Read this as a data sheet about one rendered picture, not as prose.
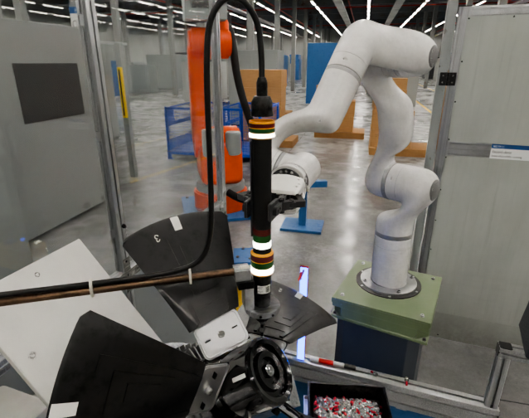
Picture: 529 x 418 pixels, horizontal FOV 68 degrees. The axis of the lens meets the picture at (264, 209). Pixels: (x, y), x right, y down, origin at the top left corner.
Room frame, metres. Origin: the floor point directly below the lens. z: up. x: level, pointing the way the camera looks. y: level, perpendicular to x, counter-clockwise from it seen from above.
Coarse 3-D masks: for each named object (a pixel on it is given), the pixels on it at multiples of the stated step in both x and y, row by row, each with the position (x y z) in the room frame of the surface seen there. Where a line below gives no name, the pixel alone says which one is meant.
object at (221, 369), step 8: (208, 368) 0.50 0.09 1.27; (216, 368) 0.52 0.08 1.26; (224, 368) 0.53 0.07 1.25; (208, 376) 0.51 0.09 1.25; (224, 376) 0.53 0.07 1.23; (200, 384) 0.49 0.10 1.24; (208, 384) 0.51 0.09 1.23; (216, 384) 0.52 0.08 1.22; (200, 392) 0.50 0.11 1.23; (216, 392) 0.52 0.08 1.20; (200, 400) 0.50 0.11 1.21; (208, 400) 0.51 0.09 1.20; (192, 408) 0.49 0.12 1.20; (200, 408) 0.50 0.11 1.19; (208, 408) 0.51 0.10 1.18
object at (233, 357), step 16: (240, 352) 0.55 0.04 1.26; (256, 352) 0.57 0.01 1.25; (272, 352) 0.59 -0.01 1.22; (240, 368) 0.53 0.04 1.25; (256, 368) 0.53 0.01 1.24; (288, 368) 0.58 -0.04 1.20; (224, 384) 0.53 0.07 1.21; (240, 384) 0.51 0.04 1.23; (256, 384) 0.50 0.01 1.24; (272, 384) 0.53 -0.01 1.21; (288, 384) 0.55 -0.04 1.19; (224, 400) 0.52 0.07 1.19; (240, 400) 0.50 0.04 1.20; (256, 400) 0.50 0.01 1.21; (272, 400) 0.50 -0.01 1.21; (208, 416) 0.51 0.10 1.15; (224, 416) 0.52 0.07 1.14; (240, 416) 0.55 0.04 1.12
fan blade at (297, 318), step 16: (272, 288) 0.88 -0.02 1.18; (288, 288) 0.90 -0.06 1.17; (288, 304) 0.82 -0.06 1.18; (304, 304) 0.84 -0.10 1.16; (256, 320) 0.74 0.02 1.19; (272, 320) 0.74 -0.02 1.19; (288, 320) 0.75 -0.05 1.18; (304, 320) 0.77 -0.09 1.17; (320, 320) 0.79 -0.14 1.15; (272, 336) 0.68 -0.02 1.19; (288, 336) 0.69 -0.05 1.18; (304, 336) 0.71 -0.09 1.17
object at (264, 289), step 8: (264, 80) 0.65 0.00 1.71; (256, 88) 0.65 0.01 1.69; (264, 88) 0.65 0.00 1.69; (256, 96) 0.65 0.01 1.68; (264, 96) 0.65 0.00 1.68; (256, 104) 0.64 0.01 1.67; (264, 104) 0.64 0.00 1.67; (272, 104) 0.65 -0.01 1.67; (256, 112) 0.64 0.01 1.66; (264, 112) 0.64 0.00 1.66; (272, 112) 0.65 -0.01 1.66; (256, 280) 0.64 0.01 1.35; (264, 280) 0.64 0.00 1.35; (256, 288) 0.64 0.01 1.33; (264, 288) 0.64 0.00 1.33; (256, 296) 0.64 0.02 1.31; (264, 296) 0.64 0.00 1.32; (256, 304) 0.64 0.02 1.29; (264, 304) 0.64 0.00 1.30; (264, 320) 0.64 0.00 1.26
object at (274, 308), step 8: (240, 264) 0.66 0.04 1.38; (240, 272) 0.63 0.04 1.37; (248, 272) 0.63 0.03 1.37; (240, 280) 0.63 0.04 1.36; (248, 280) 0.63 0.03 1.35; (240, 288) 0.62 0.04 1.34; (248, 288) 0.63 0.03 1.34; (248, 296) 0.63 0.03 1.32; (272, 296) 0.68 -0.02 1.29; (248, 304) 0.63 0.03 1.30; (272, 304) 0.65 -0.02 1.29; (248, 312) 0.63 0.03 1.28; (256, 312) 0.63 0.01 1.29; (264, 312) 0.63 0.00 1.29; (272, 312) 0.63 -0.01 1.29
